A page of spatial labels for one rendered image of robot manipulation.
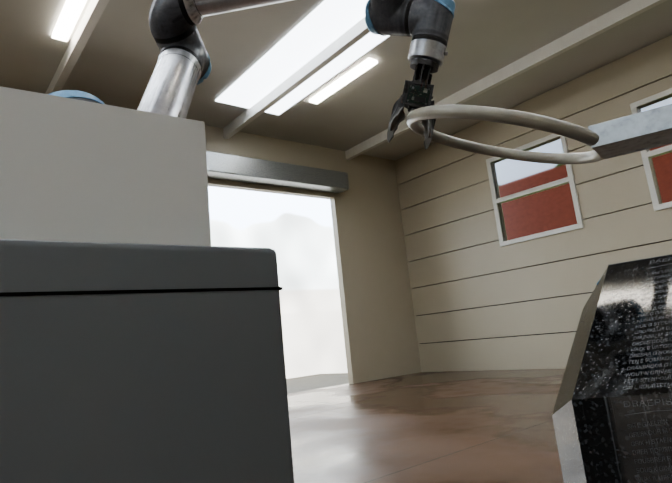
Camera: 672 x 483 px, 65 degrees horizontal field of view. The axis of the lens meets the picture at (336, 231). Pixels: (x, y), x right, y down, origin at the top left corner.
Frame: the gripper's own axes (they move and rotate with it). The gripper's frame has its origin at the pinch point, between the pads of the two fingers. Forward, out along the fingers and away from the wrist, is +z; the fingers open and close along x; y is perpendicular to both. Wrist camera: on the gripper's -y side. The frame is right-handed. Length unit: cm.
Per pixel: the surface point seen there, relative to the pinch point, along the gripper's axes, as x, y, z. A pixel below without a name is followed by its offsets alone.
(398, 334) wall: 21, -797, 210
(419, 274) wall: 35, -833, 102
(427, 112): 3.5, 15.0, -5.3
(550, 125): 28.7, 23.7, -5.4
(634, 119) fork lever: 45, 20, -10
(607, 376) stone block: 42, 44, 38
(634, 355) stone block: 46, 43, 34
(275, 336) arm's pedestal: -9, 67, 40
